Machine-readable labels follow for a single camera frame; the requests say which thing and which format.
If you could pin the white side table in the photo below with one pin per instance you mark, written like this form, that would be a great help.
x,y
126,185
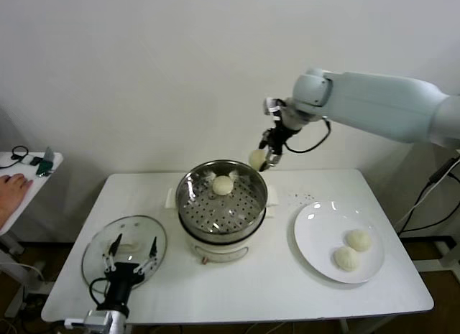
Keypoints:
x,y
447,255
5,156

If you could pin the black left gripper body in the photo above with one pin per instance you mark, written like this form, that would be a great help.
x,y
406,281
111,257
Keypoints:
x,y
122,280

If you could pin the round glass pot lid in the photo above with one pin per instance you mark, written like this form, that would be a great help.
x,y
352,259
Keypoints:
x,y
158,233

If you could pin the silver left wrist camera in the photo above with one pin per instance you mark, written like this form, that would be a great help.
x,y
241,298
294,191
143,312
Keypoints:
x,y
95,317

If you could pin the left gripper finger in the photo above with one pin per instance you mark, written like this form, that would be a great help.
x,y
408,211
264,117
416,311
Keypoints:
x,y
114,248
154,249

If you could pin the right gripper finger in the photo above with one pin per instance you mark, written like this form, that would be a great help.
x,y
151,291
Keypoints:
x,y
264,140
275,158

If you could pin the white steamed baozi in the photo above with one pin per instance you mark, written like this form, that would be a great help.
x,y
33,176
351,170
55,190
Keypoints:
x,y
223,185
345,258
358,239
256,158

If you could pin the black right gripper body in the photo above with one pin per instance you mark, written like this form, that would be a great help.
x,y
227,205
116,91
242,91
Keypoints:
x,y
278,136

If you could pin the white round plate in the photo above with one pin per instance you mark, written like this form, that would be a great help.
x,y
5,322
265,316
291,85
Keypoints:
x,y
316,233

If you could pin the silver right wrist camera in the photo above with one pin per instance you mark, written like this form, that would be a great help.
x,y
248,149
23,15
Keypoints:
x,y
274,106

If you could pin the green circuit board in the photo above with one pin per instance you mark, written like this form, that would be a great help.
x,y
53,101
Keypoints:
x,y
44,167

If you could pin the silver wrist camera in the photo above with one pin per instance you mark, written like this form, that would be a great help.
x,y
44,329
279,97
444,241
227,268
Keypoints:
x,y
274,106
95,317

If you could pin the stainless steel steamer basket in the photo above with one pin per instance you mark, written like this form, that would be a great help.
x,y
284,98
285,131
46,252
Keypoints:
x,y
201,219

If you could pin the white electric cooker base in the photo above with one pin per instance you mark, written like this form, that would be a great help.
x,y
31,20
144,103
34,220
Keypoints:
x,y
219,253

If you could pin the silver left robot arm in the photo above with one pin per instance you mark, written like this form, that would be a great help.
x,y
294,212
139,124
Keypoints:
x,y
118,323

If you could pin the bare person hand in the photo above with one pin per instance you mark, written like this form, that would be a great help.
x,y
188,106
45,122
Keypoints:
x,y
12,192

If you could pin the white work table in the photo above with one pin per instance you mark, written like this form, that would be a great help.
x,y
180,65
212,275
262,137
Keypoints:
x,y
251,294

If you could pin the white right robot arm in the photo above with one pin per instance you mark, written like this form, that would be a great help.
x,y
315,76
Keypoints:
x,y
377,100

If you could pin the small white device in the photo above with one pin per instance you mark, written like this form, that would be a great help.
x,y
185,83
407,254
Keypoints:
x,y
26,160

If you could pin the small black device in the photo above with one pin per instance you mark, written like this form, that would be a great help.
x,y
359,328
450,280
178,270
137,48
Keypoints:
x,y
35,161

